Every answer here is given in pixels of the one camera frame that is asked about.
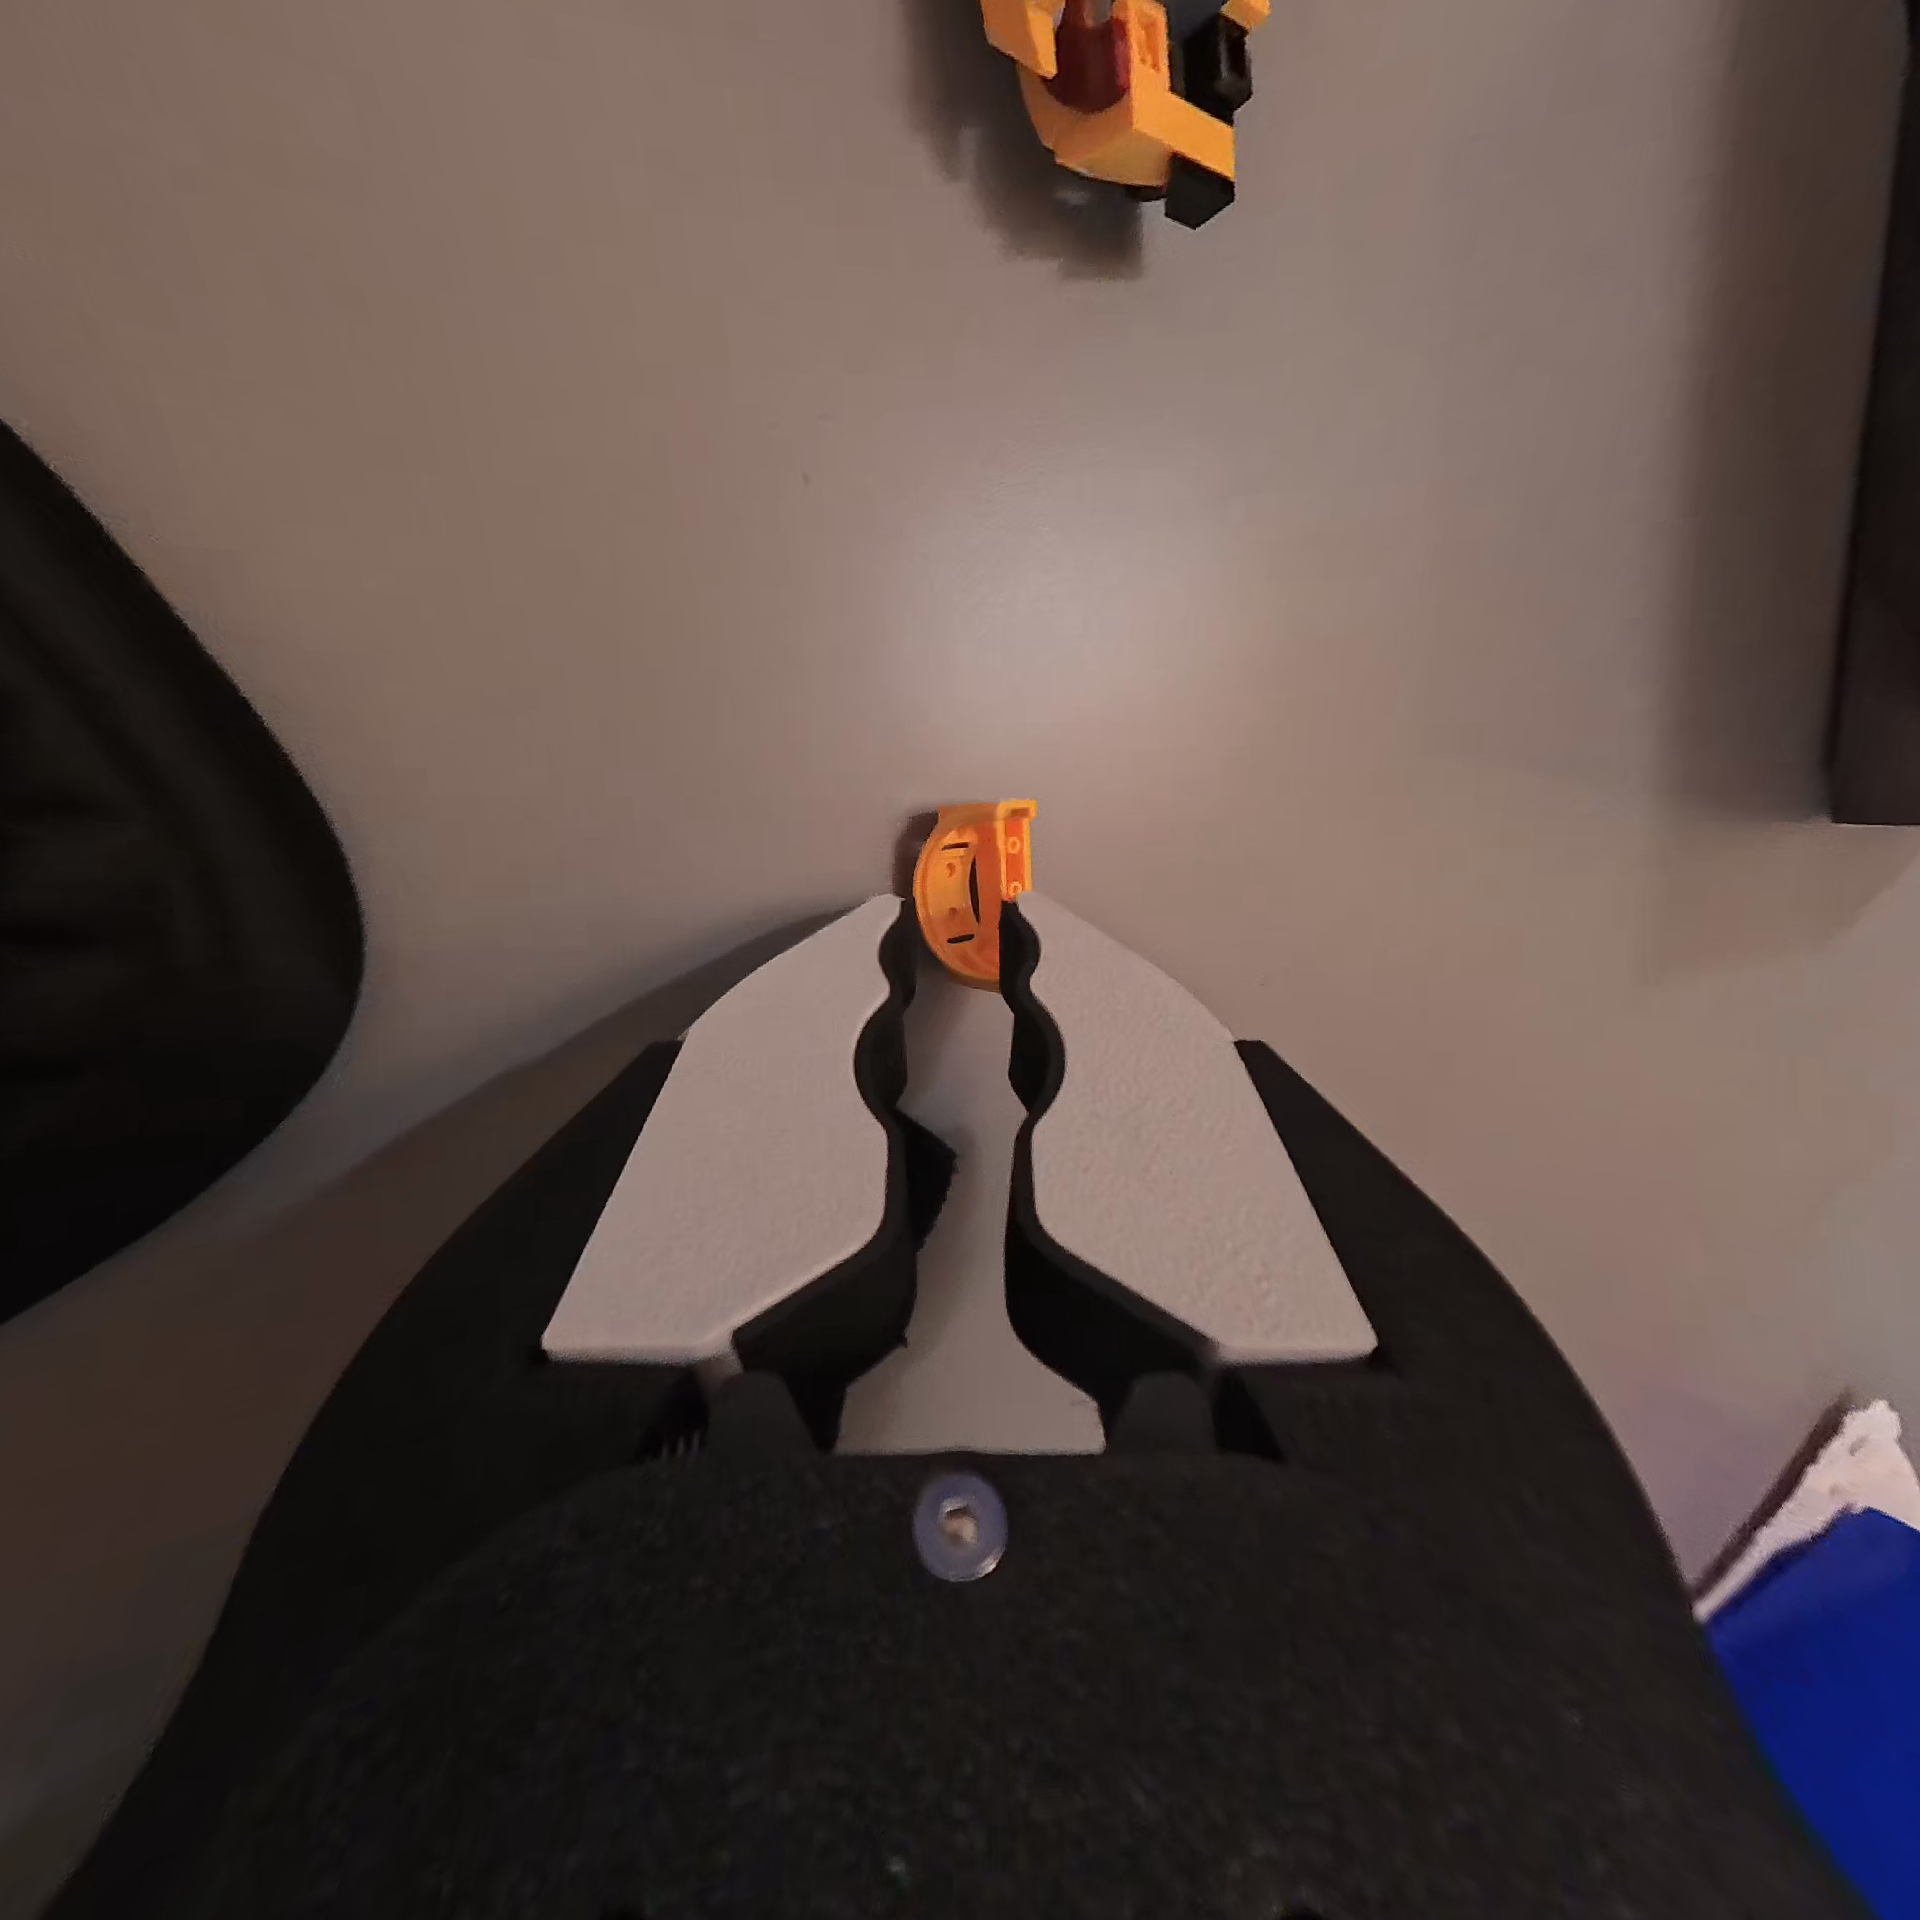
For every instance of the dark upright object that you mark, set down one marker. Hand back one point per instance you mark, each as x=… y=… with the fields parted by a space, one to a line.
x=1882 y=452

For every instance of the person's left forearm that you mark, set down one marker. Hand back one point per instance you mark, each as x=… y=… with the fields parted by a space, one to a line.
x=136 y=901

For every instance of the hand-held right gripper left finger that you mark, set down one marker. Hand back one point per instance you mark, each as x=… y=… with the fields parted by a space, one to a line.
x=734 y=1171

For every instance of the orange lego vehicle model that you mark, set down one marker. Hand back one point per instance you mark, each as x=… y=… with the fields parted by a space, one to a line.
x=1142 y=135

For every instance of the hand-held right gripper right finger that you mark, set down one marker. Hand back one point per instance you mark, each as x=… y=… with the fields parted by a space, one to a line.
x=1185 y=1171

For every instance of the orange lego arch piece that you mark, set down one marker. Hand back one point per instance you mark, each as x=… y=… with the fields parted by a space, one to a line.
x=960 y=901

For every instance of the large blue storage bin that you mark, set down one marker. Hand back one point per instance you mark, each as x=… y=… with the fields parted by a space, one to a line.
x=1830 y=1725

